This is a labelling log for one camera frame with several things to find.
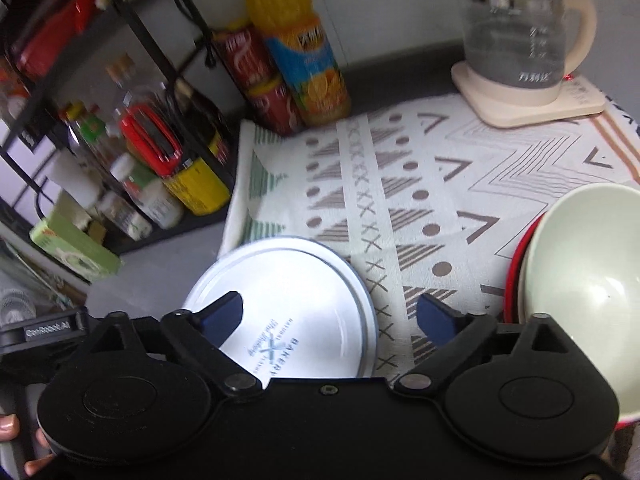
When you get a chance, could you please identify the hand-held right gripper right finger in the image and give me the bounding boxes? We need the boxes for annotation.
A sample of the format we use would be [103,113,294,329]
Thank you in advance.
[392,294,581,393]

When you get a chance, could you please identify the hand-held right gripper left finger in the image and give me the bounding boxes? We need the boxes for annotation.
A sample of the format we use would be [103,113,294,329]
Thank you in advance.
[82,291,263,398]

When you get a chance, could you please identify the white round plate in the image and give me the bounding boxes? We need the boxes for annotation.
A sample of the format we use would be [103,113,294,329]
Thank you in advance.
[181,236,379,380]

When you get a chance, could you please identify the red bowl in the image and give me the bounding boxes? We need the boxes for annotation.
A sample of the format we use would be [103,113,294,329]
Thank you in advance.
[502,212,640,431]

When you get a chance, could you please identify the pale green ceramic bowl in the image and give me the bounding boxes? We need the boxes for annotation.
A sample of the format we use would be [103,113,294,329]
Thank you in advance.
[517,183,640,418]

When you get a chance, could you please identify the person's left hand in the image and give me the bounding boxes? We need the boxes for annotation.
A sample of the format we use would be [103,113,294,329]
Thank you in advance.
[0,412,53,479]

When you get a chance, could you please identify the green carton box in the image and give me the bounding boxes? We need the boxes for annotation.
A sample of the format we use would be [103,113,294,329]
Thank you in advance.
[29,209,124,284]

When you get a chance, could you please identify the white capped seasoning bottle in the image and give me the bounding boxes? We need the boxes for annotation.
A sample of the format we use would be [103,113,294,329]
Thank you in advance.
[110,152,184,229]

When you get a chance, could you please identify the dark bottle with yellow label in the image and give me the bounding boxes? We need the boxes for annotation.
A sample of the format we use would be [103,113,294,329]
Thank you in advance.
[165,81,236,217]

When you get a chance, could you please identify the small clear jar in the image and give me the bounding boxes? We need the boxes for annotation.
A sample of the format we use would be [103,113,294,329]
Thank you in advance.
[97,191,153,241]

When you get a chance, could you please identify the patterned woven table cloth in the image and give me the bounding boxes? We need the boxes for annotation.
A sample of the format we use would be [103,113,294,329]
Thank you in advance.
[218,77,640,381]

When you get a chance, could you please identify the white plastic bottle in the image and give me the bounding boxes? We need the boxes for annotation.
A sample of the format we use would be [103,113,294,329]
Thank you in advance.
[47,150,104,211]

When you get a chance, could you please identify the green labelled sauce bottle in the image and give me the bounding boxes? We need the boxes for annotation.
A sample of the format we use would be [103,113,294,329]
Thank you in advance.
[65,102,123,163]

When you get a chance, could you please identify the red soda can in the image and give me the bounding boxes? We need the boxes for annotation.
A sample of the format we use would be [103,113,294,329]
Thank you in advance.
[246,76,307,137]
[212,24,279,92]

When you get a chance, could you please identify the clear bottle with brown cap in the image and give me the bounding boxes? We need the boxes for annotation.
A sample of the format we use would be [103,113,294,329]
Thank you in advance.
[105,54,147,107]

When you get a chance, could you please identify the orange juice bottle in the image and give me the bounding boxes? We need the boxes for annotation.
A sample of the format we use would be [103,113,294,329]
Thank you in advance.
[244,0,352,129]

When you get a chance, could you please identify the black metal rack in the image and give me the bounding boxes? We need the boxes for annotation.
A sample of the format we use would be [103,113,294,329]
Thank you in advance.
[0,0,239,257]

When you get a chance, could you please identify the red snack packet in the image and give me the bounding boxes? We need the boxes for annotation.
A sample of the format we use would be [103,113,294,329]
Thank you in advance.
[10,0,98,77]

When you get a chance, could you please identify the glass kettle with cream handle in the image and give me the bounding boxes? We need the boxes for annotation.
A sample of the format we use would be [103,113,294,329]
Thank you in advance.
[444,0,599,103]

